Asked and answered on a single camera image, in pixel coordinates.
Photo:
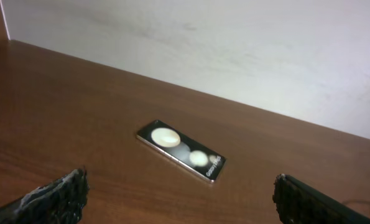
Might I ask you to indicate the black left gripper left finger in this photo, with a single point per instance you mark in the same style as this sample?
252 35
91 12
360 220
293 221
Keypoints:
61 201

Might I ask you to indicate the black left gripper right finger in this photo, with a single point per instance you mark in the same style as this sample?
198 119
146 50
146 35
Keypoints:
299 203

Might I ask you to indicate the black Samsung Galaxy phone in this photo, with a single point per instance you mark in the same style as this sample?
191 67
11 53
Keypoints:
185 151

